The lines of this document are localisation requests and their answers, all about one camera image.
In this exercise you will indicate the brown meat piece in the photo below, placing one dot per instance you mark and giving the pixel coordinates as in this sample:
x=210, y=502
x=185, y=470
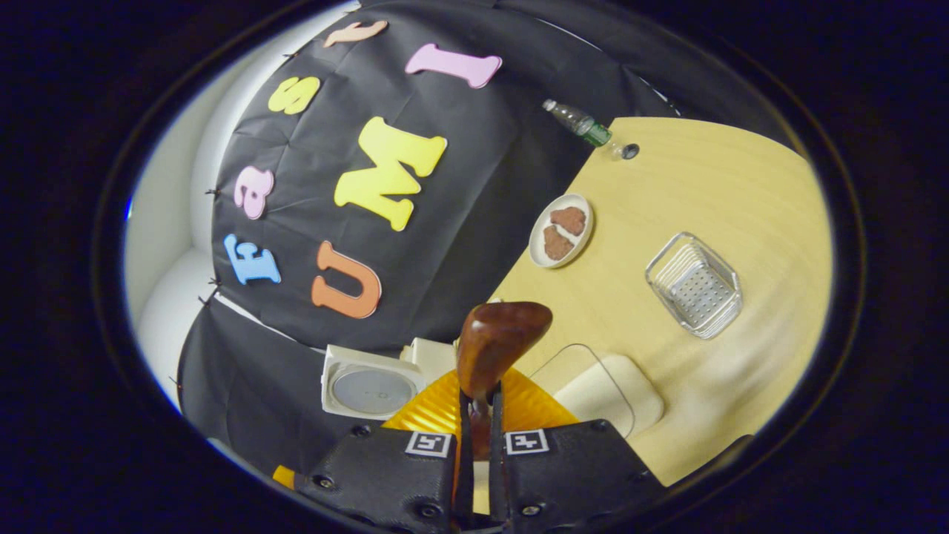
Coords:
x=569, y=220
x=557, y=243

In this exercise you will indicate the clear green label water bottle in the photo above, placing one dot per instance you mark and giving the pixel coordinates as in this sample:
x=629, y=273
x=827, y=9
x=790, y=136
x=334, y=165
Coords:
x=582, y=122

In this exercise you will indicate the white toaster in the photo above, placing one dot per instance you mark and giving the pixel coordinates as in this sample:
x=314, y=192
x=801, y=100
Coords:
x=434, y=360

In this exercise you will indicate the brown wooden spoon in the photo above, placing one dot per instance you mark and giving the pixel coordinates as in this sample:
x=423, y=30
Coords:
x=497, y=341

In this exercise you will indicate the clear container of white rice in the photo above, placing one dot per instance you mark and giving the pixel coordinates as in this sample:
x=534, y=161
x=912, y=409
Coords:
x=623, y=393

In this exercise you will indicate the round black table grommet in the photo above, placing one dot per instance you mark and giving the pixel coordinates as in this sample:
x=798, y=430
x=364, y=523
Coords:
x=630, y=151

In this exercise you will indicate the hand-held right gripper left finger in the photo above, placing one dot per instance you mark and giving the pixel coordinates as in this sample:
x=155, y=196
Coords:
x=464, y=460

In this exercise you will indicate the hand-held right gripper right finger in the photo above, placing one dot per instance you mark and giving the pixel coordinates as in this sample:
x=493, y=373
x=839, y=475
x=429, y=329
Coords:
x=495, y=460

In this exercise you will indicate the white round plate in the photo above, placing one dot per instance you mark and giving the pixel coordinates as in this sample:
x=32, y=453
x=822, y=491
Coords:
x=537, y=245

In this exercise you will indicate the white rice cooker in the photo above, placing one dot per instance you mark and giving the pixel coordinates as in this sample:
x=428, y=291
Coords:
x=371, y=386

